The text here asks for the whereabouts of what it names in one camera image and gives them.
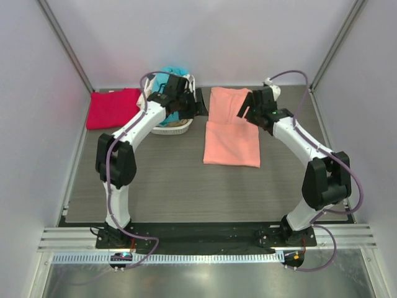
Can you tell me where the turquoise blue t-shirt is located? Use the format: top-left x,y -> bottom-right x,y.
152,66 -> 189,127

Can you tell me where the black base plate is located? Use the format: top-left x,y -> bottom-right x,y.
96,222 -> 317,253

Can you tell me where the white perforated laundry basket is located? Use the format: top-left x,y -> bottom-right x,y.
142,70 -> 193,135

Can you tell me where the left aluminium corner post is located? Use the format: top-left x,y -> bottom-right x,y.
36,0 -> 94,93

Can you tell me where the aluminium corner post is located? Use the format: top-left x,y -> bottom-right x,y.
36,0 -> 94,93
310,0 -> 367,93

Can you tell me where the salmon pink t-shirt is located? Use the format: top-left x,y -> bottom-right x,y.
203,87 -> 261,168

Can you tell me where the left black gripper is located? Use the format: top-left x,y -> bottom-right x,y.
177,89 -> 209,120

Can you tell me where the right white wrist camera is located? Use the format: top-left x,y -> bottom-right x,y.
263,78 -> 281,101

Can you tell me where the white slotted cable duct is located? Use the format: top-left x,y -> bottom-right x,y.
52,251 -> 285,265

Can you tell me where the folded red t-shirt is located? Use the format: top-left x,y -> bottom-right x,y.
86,88 -> 141,130

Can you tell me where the right aluminium corner post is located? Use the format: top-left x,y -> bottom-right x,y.
310,0 -> 367,93

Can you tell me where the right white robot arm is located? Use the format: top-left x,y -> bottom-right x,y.
237,86 -> 351,246

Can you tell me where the white t-shirt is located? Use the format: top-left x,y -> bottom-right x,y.
136,79 -> 154,110

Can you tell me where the aluminium frame rail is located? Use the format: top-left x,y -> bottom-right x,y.
37,224 -> 377,252

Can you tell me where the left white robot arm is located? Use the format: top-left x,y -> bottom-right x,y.
95,71 -> 208,248

